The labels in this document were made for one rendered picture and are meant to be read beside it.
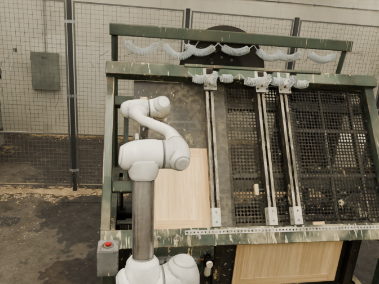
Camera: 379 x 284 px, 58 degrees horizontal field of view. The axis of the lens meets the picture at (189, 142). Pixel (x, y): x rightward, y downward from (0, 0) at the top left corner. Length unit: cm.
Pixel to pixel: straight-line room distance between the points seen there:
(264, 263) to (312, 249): 41
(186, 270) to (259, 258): 130
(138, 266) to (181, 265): 20
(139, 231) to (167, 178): 89
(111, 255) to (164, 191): 58
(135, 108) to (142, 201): 63
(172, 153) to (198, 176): 98
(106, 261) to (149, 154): 87
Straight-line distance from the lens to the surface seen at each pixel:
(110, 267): 219
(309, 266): 316
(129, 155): 150
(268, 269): 301
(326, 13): 798
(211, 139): 254
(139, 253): 165
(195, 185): 246
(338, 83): 309
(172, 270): 171
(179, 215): 241
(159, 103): 199
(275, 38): 327
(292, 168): 267
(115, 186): 246
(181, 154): 151
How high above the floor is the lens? 214
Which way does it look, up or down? 17 degrees down
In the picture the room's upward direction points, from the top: 4 degrees clockwise
